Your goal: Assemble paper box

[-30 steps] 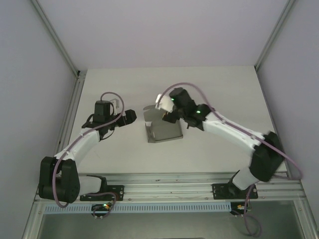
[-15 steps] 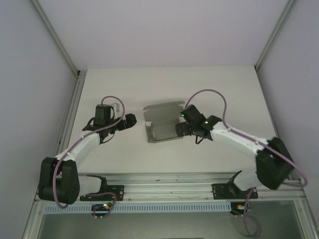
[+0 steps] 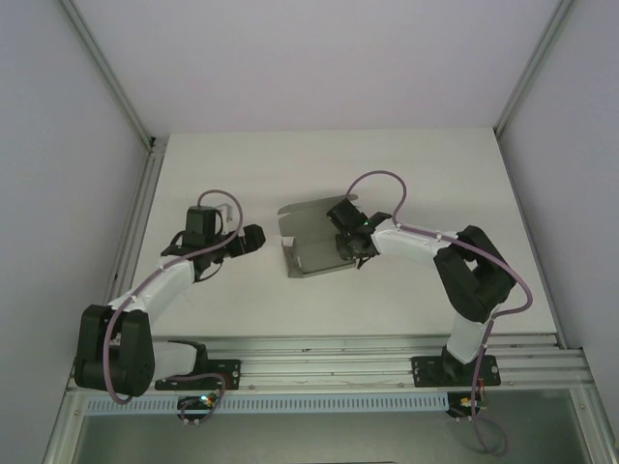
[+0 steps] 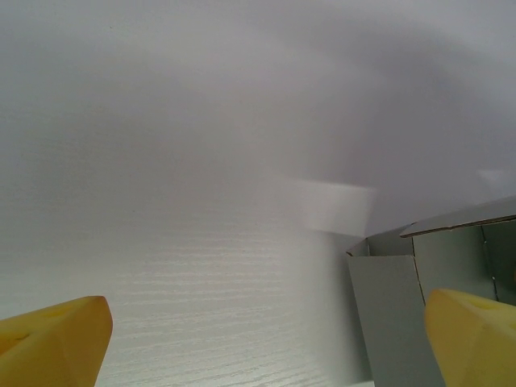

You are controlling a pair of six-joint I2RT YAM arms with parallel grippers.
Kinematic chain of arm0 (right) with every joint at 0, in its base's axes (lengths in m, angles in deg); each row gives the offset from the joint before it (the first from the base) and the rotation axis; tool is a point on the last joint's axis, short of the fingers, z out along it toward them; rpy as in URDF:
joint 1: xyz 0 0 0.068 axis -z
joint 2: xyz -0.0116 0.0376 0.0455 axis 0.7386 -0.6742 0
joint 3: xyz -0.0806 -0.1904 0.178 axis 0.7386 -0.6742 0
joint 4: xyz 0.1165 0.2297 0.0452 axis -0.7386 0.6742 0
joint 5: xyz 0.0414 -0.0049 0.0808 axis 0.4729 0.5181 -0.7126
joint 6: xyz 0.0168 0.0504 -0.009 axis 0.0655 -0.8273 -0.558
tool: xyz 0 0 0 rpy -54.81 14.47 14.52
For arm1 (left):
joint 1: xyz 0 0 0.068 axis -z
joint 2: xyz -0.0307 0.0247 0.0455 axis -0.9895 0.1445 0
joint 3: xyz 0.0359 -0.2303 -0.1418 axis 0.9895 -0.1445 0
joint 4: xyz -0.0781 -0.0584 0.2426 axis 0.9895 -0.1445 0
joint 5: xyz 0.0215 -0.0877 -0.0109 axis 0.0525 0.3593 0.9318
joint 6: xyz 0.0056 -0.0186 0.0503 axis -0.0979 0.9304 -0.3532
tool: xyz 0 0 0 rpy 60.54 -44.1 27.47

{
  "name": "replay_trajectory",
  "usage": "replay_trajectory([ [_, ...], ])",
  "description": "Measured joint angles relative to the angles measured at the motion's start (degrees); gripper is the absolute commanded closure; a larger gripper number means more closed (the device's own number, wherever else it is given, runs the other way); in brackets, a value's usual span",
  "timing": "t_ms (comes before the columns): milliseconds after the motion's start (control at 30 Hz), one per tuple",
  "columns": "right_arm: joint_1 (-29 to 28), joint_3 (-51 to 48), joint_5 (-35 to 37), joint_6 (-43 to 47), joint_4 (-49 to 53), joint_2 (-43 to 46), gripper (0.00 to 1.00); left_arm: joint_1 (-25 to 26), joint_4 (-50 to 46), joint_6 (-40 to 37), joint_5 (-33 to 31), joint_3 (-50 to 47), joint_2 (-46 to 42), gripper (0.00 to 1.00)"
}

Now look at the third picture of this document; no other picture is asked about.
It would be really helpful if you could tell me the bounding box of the aluminium frame leg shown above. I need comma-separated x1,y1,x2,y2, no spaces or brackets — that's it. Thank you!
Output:
568,386,619,464
42,389,91,464

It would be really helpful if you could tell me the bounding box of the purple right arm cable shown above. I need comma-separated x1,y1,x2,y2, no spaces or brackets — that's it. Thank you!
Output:
346,168,535,456

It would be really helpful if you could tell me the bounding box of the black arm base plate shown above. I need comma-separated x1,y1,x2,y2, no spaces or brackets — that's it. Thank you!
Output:
154,358,243,392
410,355,500,389

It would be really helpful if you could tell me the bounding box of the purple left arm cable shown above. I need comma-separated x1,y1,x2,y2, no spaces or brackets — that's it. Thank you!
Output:
104,189,243,426

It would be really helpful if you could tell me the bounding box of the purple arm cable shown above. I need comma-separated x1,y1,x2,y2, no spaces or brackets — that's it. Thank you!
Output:
104,189,243,426
346,168,535,456

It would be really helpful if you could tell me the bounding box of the aluminium mounting rail beam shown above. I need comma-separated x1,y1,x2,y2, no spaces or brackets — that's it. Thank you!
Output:
67,333,594,393

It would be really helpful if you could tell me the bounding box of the black connector board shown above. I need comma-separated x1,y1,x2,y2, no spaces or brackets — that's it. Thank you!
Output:
177,393,219,413
447,381,490,420

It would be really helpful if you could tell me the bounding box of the grey paper box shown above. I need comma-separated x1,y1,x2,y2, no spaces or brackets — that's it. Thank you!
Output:
277,192,362,279

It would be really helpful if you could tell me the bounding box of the aluminium corner post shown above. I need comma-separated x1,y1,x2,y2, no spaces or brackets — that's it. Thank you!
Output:
60,0,159,151
492,0,581,139

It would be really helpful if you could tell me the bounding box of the aluminium table side rail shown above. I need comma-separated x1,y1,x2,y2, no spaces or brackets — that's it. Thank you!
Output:
99,137,168,342

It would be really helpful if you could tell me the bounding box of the slotted blue-grey cable duct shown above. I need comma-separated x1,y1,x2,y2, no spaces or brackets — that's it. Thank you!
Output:
85,391,450,416

